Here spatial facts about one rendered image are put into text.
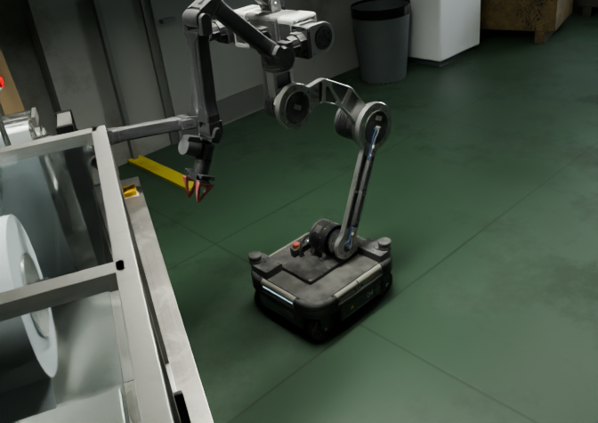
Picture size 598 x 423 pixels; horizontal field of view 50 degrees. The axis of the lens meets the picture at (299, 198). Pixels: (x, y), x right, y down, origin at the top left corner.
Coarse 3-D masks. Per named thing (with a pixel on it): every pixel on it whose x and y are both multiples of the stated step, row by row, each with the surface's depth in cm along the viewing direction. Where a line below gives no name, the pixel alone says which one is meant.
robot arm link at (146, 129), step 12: (156, 120) 261; (168, 120) 262; (180, 120) 264; (192, 120) 266; (108, 132) 244; (120, 132) 248; (132, 132) 252; (144, 132) 255; (156, 132) 259; (168, 132) 263
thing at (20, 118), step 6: (12, 114) 199; (18, 114) 200; (24, 114) 197; (30, 114) 198; (36, 114) 201; (6, 120) 196; (12, 120) 194; (18, 120) 194; (24, 120) 194; (30, 120) 195; (36, 120) 196; (6, 126) 195; (12, 126) 194; (18, 126) 194; (36, 126) 195
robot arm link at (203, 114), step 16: (208, 16) 202; (192, 32) 205; (208, 32) 204; (192, 48) 208; (208, 48) 209; (208, 64) 211; (208, 80) 213; (208, 96) 215; (208, 112) 216; (208, 128) 217
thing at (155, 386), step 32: (96, 128) 137; (96, 160) 122; (128, 224) 147; (128, 256) 90; (32, 288) 85; (64, 288) 85; (128, 288) 83; (128, 320) 77; (160, 352) 95; (160, 384) 67; (160, 416) 63
